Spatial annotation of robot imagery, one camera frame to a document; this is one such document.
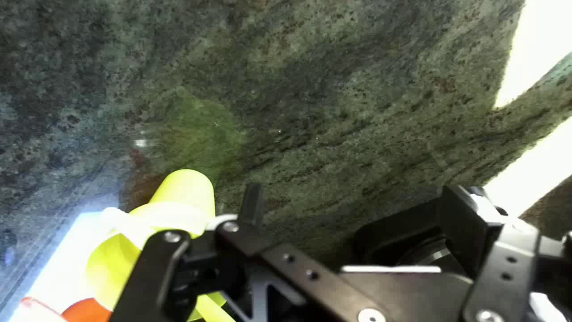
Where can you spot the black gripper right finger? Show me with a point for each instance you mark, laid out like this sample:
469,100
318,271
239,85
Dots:
507,262

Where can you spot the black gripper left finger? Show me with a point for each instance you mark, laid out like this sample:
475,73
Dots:
162,270

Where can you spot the yellow-green plastic spoon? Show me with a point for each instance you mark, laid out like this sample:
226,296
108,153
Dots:
150,216

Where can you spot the yellow-green plastic cup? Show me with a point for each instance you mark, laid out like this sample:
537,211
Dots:
185,191

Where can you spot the orange plastic cup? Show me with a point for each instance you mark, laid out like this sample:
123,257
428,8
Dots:
87,312

